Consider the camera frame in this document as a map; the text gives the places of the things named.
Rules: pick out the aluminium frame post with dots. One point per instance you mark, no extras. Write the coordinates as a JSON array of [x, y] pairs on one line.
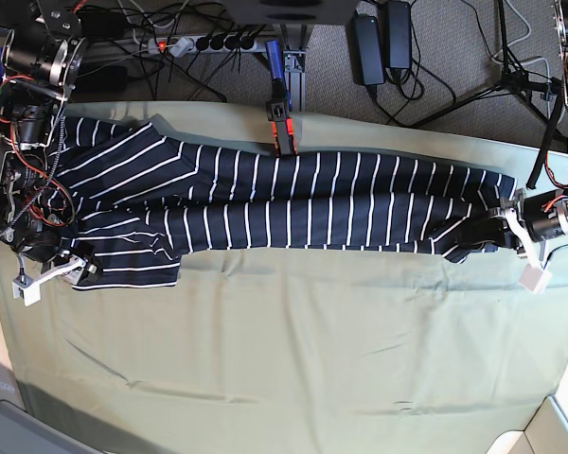
[[294, 40]]

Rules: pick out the black tripod stand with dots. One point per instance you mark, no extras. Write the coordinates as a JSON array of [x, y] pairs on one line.
[[514, 81]]

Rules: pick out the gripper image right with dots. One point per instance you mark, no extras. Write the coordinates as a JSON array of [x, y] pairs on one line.
[[505, 228]]

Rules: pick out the white power strip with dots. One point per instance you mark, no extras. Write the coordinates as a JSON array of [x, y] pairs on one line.
[[179, 46]]

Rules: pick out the black box under table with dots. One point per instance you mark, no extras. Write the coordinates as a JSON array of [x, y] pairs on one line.
[[312, 12]]

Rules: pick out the green table cloth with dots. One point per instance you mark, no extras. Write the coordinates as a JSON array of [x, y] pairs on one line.
[[274, 351]]

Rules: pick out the robot arm image left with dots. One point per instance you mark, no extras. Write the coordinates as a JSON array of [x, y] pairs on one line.
[[39, 63]]

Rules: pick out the grey plastic bin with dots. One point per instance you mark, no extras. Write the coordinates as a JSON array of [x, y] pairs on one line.
[[22, 433]]

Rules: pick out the navy white striped T-shirt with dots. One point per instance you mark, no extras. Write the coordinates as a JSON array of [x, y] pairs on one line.
[[143, 200]]

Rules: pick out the black power adapter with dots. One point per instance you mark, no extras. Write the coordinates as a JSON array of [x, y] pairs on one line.
[[398, 19], [365, 53]]

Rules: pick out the black power adapter right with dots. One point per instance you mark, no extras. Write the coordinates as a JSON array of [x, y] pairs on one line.
[[398, 19]]

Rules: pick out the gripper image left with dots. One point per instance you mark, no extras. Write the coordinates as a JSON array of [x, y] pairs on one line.
[[72, 266]]

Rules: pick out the black power adapter left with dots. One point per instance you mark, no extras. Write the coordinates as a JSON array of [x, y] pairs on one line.
[[365, 53]]

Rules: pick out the blue orange centre clamp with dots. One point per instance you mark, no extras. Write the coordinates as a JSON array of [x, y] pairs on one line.
[[278, 106]]

